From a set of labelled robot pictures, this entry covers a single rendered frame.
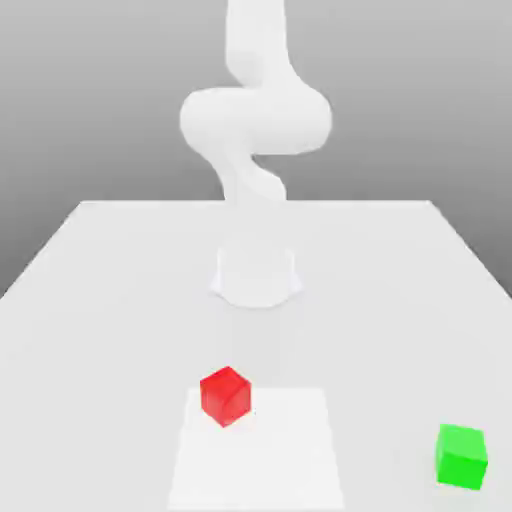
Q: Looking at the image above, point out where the small red cube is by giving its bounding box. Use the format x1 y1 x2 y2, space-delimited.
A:
199 365 253 429

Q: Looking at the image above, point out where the small green cube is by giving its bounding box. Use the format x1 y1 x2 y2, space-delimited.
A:
434 423 489 492

